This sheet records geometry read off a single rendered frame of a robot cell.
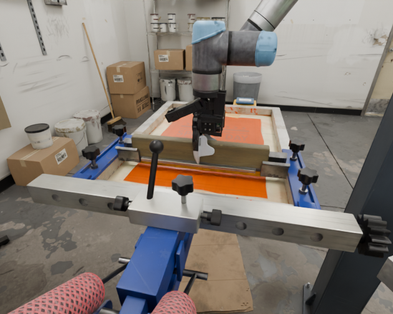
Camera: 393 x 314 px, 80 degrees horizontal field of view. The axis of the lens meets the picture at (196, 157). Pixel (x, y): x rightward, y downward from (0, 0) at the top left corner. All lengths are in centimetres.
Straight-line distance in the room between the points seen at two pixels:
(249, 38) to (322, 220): 40
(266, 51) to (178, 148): 34
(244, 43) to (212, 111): 18
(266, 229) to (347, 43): 417
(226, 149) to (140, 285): 42
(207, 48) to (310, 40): 384
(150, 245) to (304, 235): 28
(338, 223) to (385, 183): 51
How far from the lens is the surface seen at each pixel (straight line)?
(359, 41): 456
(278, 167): 68
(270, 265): 173
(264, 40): 59
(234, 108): 123
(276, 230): 50
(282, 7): 72
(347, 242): 52
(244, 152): 67
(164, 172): 73
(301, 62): 439
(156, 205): 43
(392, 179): 100
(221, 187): 67
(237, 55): 58
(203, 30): 58
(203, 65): 59
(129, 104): 398
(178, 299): 32
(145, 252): 41
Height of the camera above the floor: 136
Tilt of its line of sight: 30 degrees down
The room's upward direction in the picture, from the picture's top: straight up
